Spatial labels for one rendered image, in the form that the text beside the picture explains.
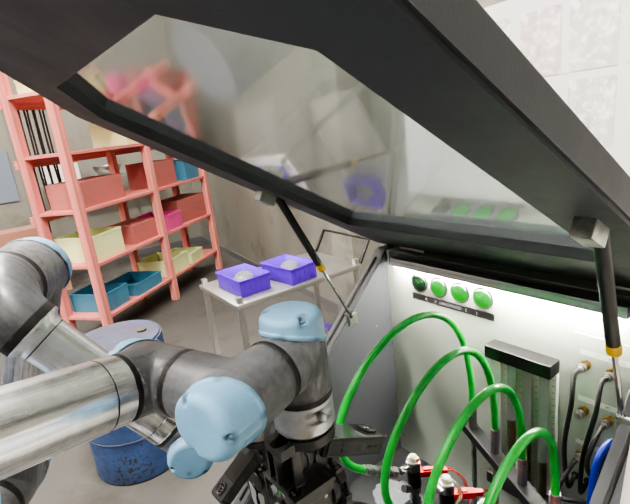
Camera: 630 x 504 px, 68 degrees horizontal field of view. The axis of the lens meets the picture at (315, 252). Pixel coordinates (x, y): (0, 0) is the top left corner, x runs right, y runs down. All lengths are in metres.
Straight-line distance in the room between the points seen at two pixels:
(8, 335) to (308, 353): 0.45
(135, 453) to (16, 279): 2.17
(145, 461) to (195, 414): 2.49
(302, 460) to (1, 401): 0.33
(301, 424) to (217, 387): 0.15
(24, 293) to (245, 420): 0.46
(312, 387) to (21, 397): 0.28
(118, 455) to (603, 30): 3.08
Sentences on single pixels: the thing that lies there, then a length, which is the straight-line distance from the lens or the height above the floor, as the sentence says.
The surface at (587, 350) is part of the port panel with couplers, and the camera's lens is 1.03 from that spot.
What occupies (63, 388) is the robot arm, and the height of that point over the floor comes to 1.59.
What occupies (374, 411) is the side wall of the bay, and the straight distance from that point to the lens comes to 1.39.
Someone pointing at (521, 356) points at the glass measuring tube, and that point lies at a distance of 1.06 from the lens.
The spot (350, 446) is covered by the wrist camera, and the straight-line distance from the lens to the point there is 0.65.
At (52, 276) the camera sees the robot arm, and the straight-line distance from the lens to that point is 0.90.
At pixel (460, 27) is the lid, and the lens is 0.30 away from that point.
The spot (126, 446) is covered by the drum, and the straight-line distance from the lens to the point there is 2.88.
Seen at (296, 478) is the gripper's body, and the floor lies 1.39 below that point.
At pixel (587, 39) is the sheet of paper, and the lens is 2.50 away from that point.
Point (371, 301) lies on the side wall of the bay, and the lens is 1.25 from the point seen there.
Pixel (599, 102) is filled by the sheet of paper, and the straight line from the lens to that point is 2.46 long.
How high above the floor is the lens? 1.80
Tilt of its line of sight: 16 degrees down
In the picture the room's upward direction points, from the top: 7 degrees counter-clockwise
